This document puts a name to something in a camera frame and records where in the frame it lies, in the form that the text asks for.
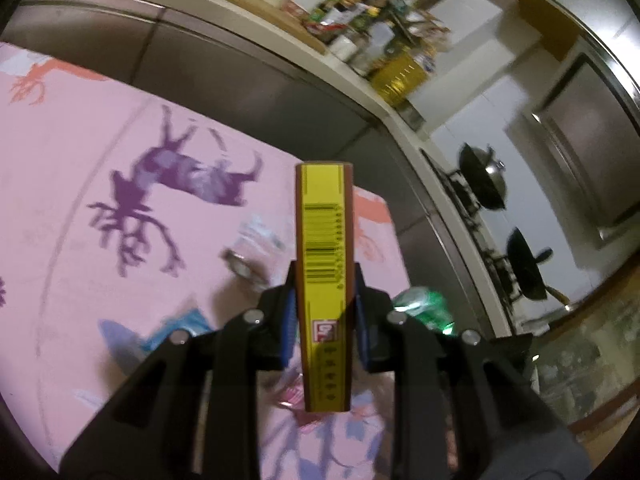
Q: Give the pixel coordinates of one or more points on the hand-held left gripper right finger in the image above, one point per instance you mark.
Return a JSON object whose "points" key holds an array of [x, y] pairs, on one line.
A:
{"points": [[361, 330]]}

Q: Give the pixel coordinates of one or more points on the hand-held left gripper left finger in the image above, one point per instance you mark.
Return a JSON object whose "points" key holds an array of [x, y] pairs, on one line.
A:
{"points": [[287, 325]]}

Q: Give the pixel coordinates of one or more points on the crushed green can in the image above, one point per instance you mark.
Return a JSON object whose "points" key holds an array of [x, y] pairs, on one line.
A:
{"points": [[425, 305]]}

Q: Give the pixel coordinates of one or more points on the red foil wrapper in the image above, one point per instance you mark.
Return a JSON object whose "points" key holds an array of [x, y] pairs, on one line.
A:
{"points": [[290, 398]]}

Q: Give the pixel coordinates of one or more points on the yellow brown small box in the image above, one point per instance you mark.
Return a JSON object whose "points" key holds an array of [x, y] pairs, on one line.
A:
{"points": [[325, 260]]}

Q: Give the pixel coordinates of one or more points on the gas stove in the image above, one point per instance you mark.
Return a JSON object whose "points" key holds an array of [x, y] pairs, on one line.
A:
{"points": [[465, 210]]}

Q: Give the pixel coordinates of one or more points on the black frying pan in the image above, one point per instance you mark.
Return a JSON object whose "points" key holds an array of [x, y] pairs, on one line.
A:
{"points": [[525, 265]]}

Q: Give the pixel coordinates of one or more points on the black wok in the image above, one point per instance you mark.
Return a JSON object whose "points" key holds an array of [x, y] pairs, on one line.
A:
{"points": [[482, 180]]}

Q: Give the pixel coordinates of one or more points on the small metal pot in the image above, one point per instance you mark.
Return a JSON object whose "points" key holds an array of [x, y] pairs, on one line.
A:
{"points": [[412, 116]]}

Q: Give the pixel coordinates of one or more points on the large yellow oil bottle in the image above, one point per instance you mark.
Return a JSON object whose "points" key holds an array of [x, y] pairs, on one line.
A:
{"points": [[400, 80]]}

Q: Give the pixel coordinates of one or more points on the kitchen counter cabinet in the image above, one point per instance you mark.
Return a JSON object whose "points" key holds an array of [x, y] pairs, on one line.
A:
{"points": [[225, 75]]}

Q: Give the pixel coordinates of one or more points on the white cup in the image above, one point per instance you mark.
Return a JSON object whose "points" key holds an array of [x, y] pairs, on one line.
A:
{"points": [[345, 47]]}

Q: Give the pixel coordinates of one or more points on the white plastic jug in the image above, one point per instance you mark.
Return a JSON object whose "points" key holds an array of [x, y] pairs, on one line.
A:
{"points": [[375, 45]]}

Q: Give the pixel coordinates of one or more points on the steel range hood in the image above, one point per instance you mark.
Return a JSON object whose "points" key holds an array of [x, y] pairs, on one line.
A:
{"points": [[590, 135]]}

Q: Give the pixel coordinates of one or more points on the long wooden cutting board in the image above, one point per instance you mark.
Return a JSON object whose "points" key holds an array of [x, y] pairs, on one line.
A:
{"points": [[270, 15]]}

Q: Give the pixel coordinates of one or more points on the red white bowl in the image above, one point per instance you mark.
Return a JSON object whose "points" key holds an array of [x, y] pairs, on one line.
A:
{"points": [[295, 11]]}

